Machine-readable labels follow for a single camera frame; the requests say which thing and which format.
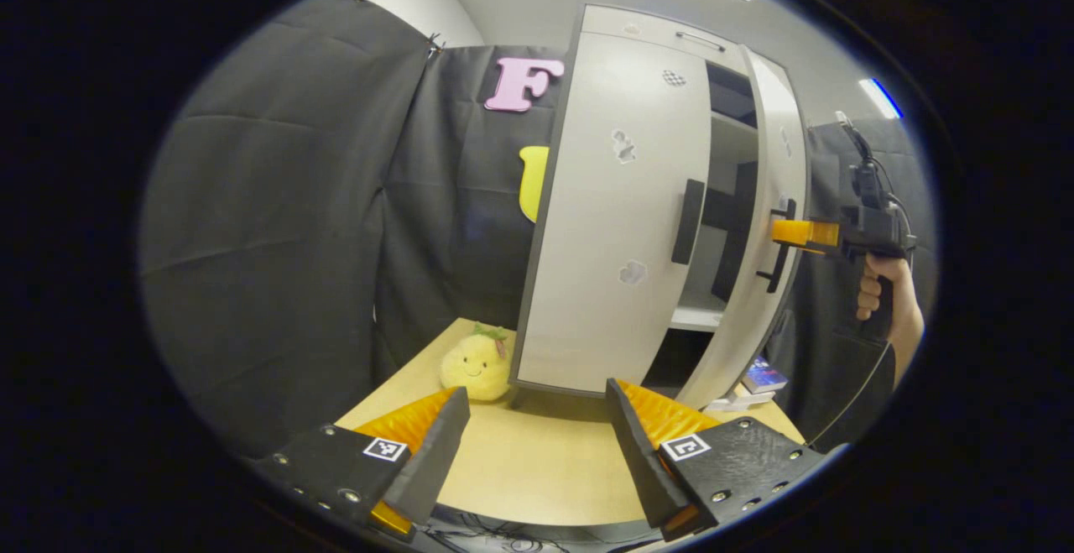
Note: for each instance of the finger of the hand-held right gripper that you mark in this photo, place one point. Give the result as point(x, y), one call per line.
point(805, 234)

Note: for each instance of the black backdrop cloth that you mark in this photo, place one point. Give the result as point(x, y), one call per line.
point(294, 242)

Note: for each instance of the yellow plush toy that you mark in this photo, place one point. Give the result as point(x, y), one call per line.
point(474, 364)

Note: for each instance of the white double-door shoe cabinet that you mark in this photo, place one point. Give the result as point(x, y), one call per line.
point(728, 96)

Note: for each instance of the white cabinet drawer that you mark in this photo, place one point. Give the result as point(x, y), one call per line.
point(638, 28)

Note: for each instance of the checkered sticker white cabinet door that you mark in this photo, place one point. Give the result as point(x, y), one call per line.
point(604, 242)

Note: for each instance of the blue box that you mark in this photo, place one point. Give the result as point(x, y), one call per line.
point(763, 375)

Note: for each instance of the white shoe cabinet door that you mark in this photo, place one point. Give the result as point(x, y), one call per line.
point(755, 326)

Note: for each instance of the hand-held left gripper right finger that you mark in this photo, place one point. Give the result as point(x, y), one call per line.
point(642, 469)

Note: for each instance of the small ceiling light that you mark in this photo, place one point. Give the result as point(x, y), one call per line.
point(881, 98)

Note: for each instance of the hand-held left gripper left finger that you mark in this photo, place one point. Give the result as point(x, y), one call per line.
point(432, 469)

